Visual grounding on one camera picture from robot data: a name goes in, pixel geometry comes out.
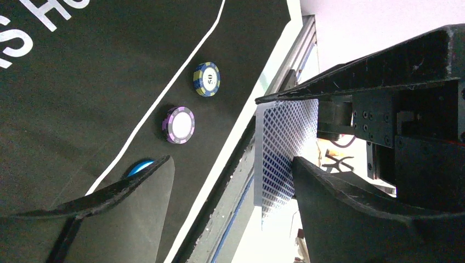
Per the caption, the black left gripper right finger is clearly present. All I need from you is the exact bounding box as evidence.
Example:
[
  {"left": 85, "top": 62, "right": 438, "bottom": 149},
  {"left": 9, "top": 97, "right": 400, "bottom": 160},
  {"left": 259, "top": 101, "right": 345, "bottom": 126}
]
[{"left": 292, "top": 157, "right": 464, "bottom": 262}]

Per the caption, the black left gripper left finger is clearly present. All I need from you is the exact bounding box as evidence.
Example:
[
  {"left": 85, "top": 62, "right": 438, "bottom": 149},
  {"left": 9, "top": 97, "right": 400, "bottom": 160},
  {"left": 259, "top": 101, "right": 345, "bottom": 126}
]
[{"left": 1, "top": 156, "right": 175, "bottom": 262}]

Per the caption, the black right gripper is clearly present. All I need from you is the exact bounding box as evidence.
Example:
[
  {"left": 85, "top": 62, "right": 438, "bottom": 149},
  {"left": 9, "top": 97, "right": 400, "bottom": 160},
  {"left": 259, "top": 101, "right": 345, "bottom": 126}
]
[{"left": 255, "top": 24, "right": 464, "bottom": 211}]

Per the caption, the blue round button chip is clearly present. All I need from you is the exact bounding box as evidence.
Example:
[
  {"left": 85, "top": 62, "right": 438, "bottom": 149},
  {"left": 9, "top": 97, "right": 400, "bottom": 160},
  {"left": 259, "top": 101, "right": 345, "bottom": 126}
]
[{"left": 125, "top": 159, "right": 154, "bottom": 177}]

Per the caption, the blue card deck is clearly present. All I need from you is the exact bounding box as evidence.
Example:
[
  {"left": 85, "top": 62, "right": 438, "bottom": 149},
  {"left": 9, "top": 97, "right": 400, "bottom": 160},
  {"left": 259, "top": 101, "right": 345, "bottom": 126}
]
[{"left": 254, "top": 99, "right": 319, "bottom": 228}]

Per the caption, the purple chip bottom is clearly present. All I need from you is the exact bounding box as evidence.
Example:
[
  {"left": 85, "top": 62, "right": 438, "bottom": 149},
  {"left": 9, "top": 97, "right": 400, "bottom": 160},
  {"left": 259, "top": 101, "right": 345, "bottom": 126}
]
[{"left": 162, "top": 106, "right": 195, "bottom": 144}]

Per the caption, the blue yellow chip bottom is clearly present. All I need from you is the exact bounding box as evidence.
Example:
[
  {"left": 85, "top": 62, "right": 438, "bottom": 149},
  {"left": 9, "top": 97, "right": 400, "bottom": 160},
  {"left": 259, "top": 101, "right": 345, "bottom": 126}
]
[{"left": 193, "top": 62, "right": 220, "bottom": 97}]

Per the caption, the black poker felt mat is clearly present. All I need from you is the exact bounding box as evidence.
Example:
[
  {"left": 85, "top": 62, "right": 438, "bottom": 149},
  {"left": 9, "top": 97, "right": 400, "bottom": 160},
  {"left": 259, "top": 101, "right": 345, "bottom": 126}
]
[{"left": 1, "top": 1, "right": 299, "bottom": 262}]

